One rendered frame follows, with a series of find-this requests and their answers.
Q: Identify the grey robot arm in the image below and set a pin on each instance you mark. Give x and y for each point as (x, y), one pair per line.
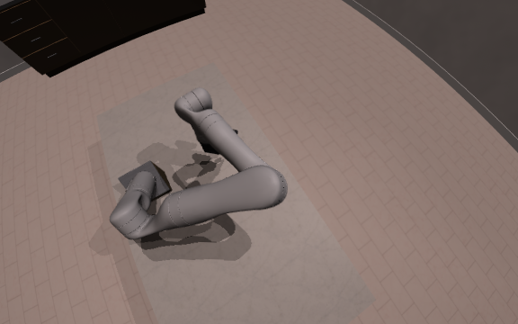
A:
(257, 186)

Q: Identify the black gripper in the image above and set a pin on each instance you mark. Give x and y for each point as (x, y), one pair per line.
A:
(205, 145)

